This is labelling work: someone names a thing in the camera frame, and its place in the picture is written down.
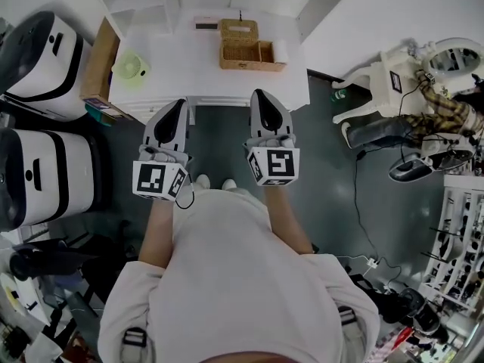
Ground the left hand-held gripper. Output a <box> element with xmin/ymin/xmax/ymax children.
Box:
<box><xmin>132</xmin><ymin>98</ymin><xmax>191</xmax><ymax>203</ymax></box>

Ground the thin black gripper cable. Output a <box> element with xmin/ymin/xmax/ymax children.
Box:
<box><xmin>175</xmin><ymin>178</ymin><xmax>196</xmax><ymax>210</ymax></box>

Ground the white ornate chair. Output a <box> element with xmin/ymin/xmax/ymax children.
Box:
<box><xmin>331</xmin><ymin>39</ymin><xmax>430</xmax><ymax>125</ymax></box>

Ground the black floor cable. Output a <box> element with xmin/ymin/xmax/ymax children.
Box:
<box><xmin>352</xmin><ymin>148</ymin><xmax>402</xmax><ymax>279</ymax></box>

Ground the white black-trimmed machine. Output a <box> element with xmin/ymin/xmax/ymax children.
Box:
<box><xmin>0</xmin><ymin>126</ymin><xmax>104</xmax><ymax>233</ymax></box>
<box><xmin>0</xmin><ymin>11</ymin><xmax>95</xmax><ymax>123</ymax></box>

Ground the person's white shirt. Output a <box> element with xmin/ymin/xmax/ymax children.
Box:
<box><xmin>97</xmin><ymin>188</ymin><xmax>381</xmax><ymax>363</ymax></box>

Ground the woven wicker box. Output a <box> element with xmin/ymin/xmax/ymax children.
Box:
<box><xmin>219</xmin><ymin>18</ymin><xmax>287</xmax><ymax>73</ymax></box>

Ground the teal box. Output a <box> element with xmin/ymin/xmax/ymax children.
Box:
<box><xmin>84</xmin><ymin>102</ymin><xmax>115</xmax><ymax>127</ymax></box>

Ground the grey harness strap buckle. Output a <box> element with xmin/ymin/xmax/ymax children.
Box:
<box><xmin>121</xmin><ymin>326</ymin><xmax>147</xmax><ymax>359</ymax></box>
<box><xmin>337</xmin><ymin>306</ymin><xmax>359</xmax><ymax>337</ymax></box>

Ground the round white ring mirror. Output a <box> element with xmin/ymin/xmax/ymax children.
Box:
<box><xmin>420</xmin><ymin>37</ymin><xmax>484</xmax><ymax>82</ymax></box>

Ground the person's right forearm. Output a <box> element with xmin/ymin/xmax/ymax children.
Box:
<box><xmin>262</xmin><ymin>182</ymin><xmax>315</xmax><ymax>257</ymax></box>

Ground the white paper roll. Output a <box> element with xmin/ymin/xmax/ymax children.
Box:
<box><xmin>273</xmin><ymin>39</ymin><xmax>288</xmax><ymax>64</ymax></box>

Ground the grey black device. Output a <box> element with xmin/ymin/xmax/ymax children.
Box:
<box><xmin>388</xmin><ymin>156</ymin><xmax>433</xmax><ymax>183</ymax></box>

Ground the white rack of dark parts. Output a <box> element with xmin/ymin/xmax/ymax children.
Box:
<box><xmin>420</xmin><ymin>174</ymin><xmax>484</xmax><ymax>314</ymax></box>

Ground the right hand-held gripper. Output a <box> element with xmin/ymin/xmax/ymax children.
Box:
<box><xmin>241</xmin><ymin>88</ymin><xmax>302</xmax><ymax>188</ymax></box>

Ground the black white device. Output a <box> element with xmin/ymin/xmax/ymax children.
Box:
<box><xmin>396</xmin><ymin>287</ymin><xmax>442</xmax><ymax>335</ymax></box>

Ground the light green desk fan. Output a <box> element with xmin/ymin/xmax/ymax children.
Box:
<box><xmin>110</xmin><ymin>48</ymin><xmax>152</xmax><ymax>88</ymax></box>

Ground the person's left forearm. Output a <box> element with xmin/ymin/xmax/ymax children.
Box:
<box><xmin>137</xmin><ymin>197</ymin><xmax>179</xmax><ymax>271</ymax></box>

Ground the brown cardboard box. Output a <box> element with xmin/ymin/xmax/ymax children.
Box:
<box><xmin>79</xmin><ymin>16</ymin><xmax>123</xmax><ymax>110</ymax></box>

